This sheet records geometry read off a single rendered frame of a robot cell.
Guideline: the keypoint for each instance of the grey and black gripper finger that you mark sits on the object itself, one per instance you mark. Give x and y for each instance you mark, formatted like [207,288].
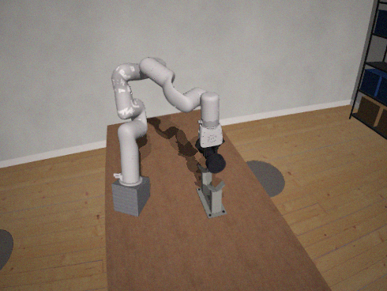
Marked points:
[215,148]
[197,145]

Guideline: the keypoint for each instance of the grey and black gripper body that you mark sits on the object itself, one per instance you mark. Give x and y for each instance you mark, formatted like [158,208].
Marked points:
[210,136]

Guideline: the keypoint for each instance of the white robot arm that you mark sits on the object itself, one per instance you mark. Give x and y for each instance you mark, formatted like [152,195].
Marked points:
[127,108]

